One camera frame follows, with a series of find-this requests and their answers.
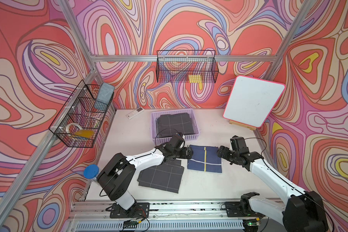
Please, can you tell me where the yellow flat card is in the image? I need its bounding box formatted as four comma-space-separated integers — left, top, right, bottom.
71, 130, 95, 140

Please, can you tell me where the pink framed whiteboard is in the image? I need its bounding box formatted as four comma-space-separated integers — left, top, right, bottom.
223, 76, 286, 128

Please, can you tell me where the purple plastic basket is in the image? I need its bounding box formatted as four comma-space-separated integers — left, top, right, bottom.
151, 109, 200, 145

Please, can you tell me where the white remote control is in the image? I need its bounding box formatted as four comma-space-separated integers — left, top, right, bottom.
126, 107, 144, 119

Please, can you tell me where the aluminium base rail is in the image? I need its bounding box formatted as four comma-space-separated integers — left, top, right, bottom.
62, 199, 285, 232

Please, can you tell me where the black wire basket back wall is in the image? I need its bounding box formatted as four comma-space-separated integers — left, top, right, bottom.
156, 49, 219, 84

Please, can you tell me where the black wire basket wall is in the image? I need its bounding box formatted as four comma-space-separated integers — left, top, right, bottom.
48, 80, 114, 148
156, 49, 219, 84

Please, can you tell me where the white tape roll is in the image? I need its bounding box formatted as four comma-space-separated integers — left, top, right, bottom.
65, 123, 83, 135

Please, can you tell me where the yellow sponge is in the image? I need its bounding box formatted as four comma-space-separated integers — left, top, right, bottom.
188, 74, 203, 84

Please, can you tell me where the grey blue sponge block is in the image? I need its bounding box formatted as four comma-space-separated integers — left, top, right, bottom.
96, 83, 115, 104

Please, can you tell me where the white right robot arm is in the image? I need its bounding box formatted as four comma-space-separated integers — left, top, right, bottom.
217, 136, 333, 232

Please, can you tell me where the dark grey checked pillowcase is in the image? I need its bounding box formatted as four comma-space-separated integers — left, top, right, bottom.
156, 113, 195, 138

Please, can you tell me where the black wire basket left wall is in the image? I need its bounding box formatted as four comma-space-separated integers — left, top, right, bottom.
48, 80, 114, 148

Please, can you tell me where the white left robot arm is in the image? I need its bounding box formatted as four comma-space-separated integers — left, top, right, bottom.
97, 132, 193, 212

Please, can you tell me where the dark grey grid pillowcase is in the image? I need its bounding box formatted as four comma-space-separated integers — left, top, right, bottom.
137, 159, 184, 193

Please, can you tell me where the navy yellow striped pillowcase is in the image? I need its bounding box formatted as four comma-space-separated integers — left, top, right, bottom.
187, 145, 222, 174

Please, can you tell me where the blue lidded clear jar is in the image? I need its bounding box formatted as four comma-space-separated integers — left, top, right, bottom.
83, 164, 101, 183

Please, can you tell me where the wooden whiteboard stand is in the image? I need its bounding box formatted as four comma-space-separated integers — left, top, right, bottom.
229, 120, 256, 131

